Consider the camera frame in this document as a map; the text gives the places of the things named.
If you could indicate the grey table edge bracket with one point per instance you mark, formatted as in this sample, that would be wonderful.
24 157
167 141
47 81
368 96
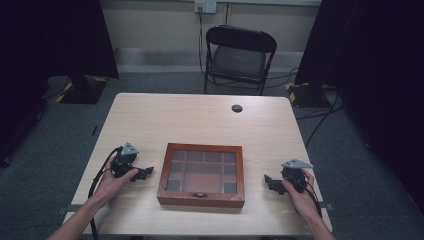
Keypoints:
327 206

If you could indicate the black stand base yellow tape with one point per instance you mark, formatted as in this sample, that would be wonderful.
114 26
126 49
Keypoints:
306 95
83 90

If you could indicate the person's right hand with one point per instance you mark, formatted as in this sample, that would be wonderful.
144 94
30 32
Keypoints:
301 200

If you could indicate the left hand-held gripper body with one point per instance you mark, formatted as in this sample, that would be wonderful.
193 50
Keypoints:
124 160

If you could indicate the black folding chair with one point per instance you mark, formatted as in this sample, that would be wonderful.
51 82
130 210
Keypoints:
238 60

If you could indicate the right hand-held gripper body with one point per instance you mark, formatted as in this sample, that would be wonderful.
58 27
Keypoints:
294 175

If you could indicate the small dark strip on floor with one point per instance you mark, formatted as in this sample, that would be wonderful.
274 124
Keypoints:
95 130

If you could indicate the person's left hand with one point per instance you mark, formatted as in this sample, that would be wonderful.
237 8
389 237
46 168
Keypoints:
111 185

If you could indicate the wooden box with glass lid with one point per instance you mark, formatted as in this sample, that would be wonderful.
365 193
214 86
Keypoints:
201 175

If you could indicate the white wall socket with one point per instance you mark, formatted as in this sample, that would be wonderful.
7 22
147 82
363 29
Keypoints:
205 5

